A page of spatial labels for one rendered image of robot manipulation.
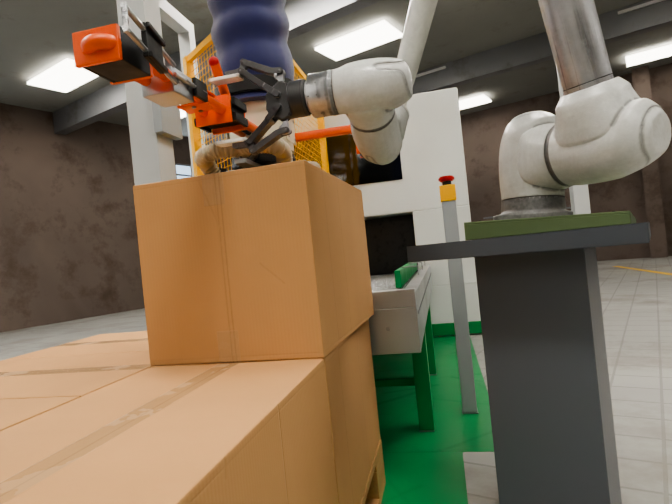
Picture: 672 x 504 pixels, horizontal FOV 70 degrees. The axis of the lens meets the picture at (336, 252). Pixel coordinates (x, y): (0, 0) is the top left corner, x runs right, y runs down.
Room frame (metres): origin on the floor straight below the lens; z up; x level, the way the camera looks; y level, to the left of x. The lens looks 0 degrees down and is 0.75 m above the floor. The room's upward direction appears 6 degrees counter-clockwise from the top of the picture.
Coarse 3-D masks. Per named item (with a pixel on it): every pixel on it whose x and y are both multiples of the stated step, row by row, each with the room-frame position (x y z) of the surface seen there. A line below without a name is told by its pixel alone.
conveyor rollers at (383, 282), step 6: (372, 276) 3.74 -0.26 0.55; (378, 276) 3.64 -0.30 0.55; (384, 276) 3.55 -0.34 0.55; (390, 276) 3.45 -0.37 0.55; (372, 282) 3.02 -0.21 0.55; (378, 282) 3.01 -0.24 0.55; (384, 282) 2.91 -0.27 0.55; (390, 282) 2.90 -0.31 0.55; (408, 282) 2.71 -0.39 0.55; (372, 288) 2.56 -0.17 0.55; (378, 288) 2.55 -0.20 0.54; (384, 288) 2.47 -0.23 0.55; (390, 288) 2.45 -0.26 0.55; (396, 288) 2.44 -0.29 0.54; (402, 288) 2.36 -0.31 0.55
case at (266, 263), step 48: (144, 192) 1.05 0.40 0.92; (192, 192) 1.02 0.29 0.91; (240, 192) 1.00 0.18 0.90; (288, 192) 0.97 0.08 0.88; (336, 192) 1.20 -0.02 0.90; (144, 240) 1.06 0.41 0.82; (192, 240) 1.03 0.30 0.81; (240, 240) 1.00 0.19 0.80; (288, 240) 0.97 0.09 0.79; (336, 240) 1.15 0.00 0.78; (144, 288) 1.06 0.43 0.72; (192, 288) 1.03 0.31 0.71; (240, 288) 1.00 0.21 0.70; (288, 288) 0.98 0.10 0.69; (336, 288) 1.11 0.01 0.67; (192, 336) 1.03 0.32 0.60; (240, 336) 1.01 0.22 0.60; (288, 336) 0.98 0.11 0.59; (336, 336) 1.07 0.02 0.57
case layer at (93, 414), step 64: (0, 384) 1.03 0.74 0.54; (64, 384) 0.96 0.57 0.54; (128, 384) 0.91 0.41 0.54; (192, 384) 0.86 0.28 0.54; (256, 384) 0.81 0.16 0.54; (320, 384) 0.92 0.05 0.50; (0, 448) 0.62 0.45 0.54; (64, 448) 0.59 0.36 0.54; (128, 448) 0.57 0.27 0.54; (192, 448) 0.55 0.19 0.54; (256, 448) 0.60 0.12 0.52; (320, 448) 0.88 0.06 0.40
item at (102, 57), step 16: (80, 32) 0.69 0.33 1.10; (96, 32) 0.68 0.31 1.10; (112, 32) 0.68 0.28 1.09; (80, 48) 0.69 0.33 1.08; (128, 48) 0.70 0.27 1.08; (80, 64) 0.69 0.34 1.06; (96, 64) 0.69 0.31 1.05; (112, 64) 0.69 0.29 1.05; (128, 64) 0.70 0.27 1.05; (144, 64) 0.73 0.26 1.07; (112, 80) 0.75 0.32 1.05; (128, 80) 0.76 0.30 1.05
